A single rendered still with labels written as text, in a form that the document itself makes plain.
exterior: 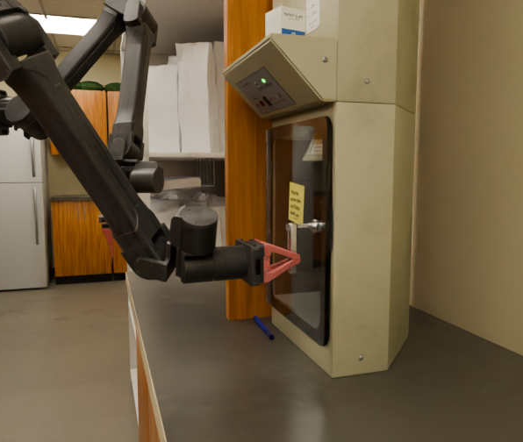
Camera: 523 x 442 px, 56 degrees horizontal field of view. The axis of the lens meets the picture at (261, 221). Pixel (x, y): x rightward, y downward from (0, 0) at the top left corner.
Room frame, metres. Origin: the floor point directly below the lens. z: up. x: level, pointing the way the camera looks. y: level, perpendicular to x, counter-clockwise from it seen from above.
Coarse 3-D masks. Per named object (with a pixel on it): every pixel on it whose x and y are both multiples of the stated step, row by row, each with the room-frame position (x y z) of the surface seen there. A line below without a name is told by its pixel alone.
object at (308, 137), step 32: (288, 128) 0.99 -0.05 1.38; (320, 128) 0.84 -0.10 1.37; (288, 160) 0.99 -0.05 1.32; (320, 160) 0.84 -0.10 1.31; (288, 192) 0.99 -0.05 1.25; (320, 192) 0.84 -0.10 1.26; (320, 224) 0.84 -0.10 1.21; (320, 256) 0.84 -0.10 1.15; (288, 288) 0.98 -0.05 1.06; (320, 288) 0.83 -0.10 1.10; (320, 320) 0.83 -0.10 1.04
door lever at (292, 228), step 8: (288, 224) 0.84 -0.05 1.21; (296, 224) 0.84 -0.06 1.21; (304, 224) 0.85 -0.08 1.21; (312, 224) 0.86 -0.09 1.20; (288, 232) 0.85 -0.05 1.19; (296, 232) 0.84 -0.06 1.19; (312, 232) 0.86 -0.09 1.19; (288, 240) 0.85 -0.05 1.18; (296, 240) 0.84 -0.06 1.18; (288, 248) 0.85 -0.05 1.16; (296, 248) 0.84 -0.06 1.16; (288, 272) 0.85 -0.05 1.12; (296, 272) 0.84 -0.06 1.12
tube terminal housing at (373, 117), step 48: (288, 0) 1.03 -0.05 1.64; (336, 0) 0.82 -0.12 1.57; (384, 0) 0.84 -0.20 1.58; (384, 48) 0.84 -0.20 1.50; (336, 96) 0.82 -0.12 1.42; (384, 96) 0.84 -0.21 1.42; (336, 144) 0.81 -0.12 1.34; (384, 144) 0.84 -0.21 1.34; (336, 192) 0.82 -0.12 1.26; (384, 192) 0.84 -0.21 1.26; (336, 240) 0.82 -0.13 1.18; (384, 240) 0.84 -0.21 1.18; (336, 288) 0.82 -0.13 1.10; (384, 288) 0.85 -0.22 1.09; (288, 336) 1.02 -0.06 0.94; (336, 336) 0.82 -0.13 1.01; (384, 336) 0.85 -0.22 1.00
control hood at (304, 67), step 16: (272, 32) 0.78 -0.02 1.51; (256, 48) 0.85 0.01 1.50; (272, 48) 0.80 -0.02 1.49; (288, 48) 0.79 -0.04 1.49; (304, 48) 0.80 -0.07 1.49; (320, 48) 0.81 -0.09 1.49; (336, 48) 0.82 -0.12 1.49; (240, 64) 0.95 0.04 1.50; (256, 64) 0.89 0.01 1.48; (272, 64) 0.84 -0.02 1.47; (288, 64) 0.80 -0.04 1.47; (304, 64) 0.80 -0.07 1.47; (320, 64) 0.81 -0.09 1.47; (336, 64) 0.82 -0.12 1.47; (240, 80) 1.02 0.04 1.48; (288, 80) 0.85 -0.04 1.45; (304, 80) 0.80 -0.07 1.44; (320, 80) 0.81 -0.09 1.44; (304, 96) 0.85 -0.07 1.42; (320, 96) 0.81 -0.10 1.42; (256, 112) 1.10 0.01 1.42; (272, 112) 1.02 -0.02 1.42; (288, 112) 0.98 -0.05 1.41
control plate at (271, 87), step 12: (264, 72) 0.89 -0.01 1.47; (240, 84) 1.03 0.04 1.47; (252, 84) 0.98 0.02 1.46; (264, 84) 0.94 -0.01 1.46; (276, 84) 0.89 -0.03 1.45; (252, 96) 1.04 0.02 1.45; (276, 96) 0.94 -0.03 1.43; (288, 96) 0.90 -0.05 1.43; (264, 108) 1.04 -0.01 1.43; (276, 108) 0.98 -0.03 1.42
